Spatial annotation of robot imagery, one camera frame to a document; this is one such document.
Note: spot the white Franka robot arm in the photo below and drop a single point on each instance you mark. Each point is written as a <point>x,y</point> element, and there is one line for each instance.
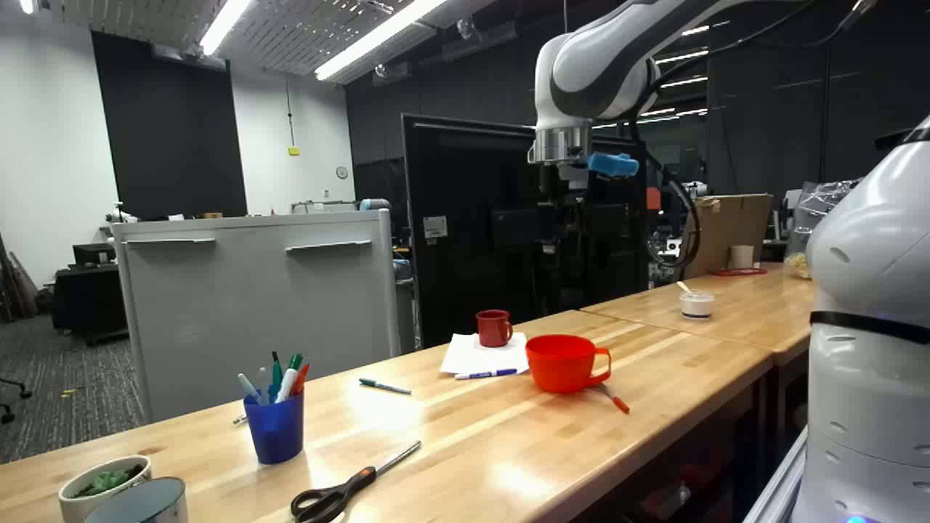
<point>600,60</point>

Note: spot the large black cabinet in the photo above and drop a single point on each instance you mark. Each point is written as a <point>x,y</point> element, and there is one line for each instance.
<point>504,251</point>

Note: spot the red pen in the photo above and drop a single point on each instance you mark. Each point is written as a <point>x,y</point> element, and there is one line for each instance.
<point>613,401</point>

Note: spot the spoon in bowl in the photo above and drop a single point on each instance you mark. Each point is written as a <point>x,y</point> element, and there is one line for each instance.
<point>684,288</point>

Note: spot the blue pen cup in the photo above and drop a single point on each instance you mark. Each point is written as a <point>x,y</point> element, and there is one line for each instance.
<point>274,432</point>

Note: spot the pale grey mug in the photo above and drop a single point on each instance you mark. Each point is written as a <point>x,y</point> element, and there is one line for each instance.
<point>139,501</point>

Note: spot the large red cup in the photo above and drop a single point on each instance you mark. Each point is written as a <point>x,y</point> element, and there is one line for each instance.
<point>562,366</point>

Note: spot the black wall screen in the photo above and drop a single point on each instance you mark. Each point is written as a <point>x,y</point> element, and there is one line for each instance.
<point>170,125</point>

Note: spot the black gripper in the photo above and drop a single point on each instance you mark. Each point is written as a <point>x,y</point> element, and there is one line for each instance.
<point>569,183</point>

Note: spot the small white bowl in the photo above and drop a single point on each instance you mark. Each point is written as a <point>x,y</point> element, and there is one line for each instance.
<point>696,305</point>

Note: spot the small white cup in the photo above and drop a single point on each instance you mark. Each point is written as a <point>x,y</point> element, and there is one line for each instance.
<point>742,257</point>

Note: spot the ceiling light strip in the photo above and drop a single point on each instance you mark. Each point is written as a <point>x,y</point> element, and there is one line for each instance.
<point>377,39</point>
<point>220,28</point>

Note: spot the small dark red mug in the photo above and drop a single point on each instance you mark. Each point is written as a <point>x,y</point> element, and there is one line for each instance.
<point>491,330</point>

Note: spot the grey cabinet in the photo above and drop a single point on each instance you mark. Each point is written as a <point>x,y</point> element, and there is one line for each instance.
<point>242,308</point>

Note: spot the white mug with green contents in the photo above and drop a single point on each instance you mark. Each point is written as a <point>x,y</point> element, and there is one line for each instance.
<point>82,498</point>

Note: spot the white marker with green cap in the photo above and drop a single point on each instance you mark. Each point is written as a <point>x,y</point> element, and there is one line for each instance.
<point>289,381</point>

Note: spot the tall cardboard box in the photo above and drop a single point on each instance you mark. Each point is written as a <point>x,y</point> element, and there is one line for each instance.
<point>731,234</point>

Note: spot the thin capped pen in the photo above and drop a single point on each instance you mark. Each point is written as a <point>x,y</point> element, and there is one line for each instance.
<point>488,374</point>

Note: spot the green pen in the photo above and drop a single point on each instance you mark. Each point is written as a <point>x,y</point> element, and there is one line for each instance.
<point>383,388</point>

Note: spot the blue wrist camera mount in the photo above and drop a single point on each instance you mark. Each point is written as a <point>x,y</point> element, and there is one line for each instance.
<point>613,166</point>

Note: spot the red marker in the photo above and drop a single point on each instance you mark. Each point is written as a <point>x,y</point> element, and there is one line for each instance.
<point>299,378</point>

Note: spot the red plate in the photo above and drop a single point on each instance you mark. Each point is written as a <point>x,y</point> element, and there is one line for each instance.
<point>722,270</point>

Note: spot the yellow wall sign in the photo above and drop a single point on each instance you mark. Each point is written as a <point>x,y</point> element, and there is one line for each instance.
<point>293,150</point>

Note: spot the black desk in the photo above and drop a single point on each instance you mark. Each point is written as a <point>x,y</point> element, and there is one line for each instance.
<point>90,301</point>

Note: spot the white paper sheet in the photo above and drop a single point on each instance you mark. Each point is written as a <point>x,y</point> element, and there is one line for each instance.
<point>465,355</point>

